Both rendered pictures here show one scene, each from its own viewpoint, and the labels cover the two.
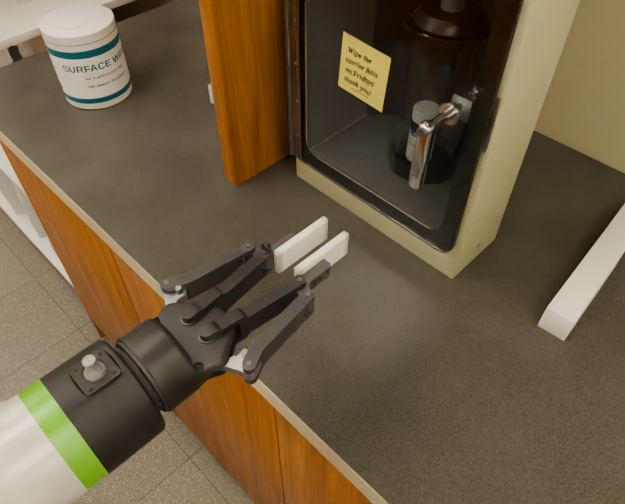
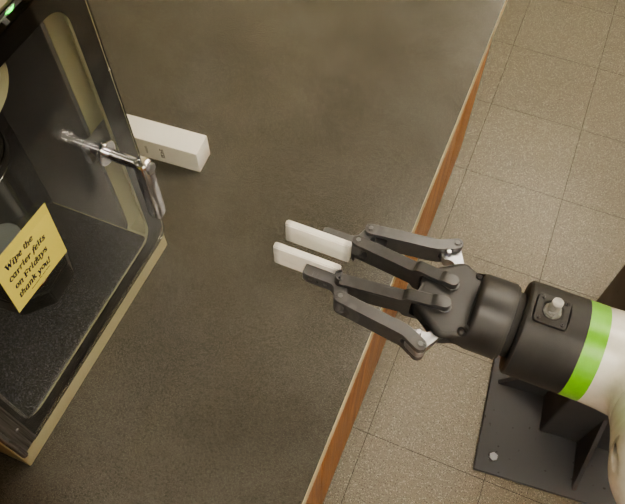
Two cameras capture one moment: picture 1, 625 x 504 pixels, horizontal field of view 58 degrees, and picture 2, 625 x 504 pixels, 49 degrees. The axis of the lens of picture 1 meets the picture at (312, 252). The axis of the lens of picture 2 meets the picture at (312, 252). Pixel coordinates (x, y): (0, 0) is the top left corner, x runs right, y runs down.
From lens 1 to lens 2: 0.63 m
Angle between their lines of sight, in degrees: 59
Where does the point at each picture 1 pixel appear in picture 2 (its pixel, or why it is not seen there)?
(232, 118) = not seen: outside the picture
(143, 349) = (508, 297)
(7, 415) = (621, 350)
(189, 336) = (459, 296)
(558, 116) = not seen: outside the picture
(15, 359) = not seen: outside the picture
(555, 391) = (263, 154)
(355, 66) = (22, 267)
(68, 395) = (580, 317)
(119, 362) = (534, 299)
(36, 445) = (621, 318)
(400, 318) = (233, 276)
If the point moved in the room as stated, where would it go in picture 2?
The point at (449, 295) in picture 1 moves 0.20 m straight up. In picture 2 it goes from (189, 242) to (161, 147)
